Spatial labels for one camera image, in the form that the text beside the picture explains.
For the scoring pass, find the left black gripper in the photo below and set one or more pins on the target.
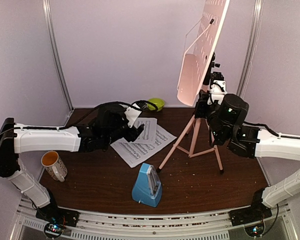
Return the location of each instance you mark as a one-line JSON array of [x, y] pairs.
[[134, 134]]

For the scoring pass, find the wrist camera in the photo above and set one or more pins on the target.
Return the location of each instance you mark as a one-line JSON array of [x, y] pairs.
[[132, 114], [217, 84]]

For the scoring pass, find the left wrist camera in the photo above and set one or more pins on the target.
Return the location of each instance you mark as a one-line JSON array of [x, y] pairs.
[[132, 114]]

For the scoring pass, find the blue metronome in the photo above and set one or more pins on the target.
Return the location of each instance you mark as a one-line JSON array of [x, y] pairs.
[[147, 188]]

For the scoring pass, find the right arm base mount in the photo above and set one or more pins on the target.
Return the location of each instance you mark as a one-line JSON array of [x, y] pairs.
[[248, 215]]

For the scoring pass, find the pink music stand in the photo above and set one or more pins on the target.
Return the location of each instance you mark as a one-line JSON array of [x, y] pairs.
[[197, 61]]

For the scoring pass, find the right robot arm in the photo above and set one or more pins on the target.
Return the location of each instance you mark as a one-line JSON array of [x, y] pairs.
[[225, 115]]

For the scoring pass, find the sheet music page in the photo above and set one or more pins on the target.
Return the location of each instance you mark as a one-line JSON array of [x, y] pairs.
[[136, 153], [148, 135]]

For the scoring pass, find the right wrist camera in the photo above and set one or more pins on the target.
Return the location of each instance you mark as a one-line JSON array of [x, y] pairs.
[[217, 84]]

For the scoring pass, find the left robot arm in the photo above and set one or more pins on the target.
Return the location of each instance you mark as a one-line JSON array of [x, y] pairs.
[[114, 121]]

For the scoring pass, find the green bowl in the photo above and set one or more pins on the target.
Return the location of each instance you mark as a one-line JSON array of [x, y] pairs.
[[155, 104]]

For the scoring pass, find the patterned mug yellow inside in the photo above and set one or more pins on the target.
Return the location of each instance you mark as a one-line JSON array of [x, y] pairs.
[[53, 164]]

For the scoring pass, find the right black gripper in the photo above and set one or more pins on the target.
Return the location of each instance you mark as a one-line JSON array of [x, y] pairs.
[[203, 95]]

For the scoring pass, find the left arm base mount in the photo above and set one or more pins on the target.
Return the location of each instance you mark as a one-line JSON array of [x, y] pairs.
[[64, 217]]

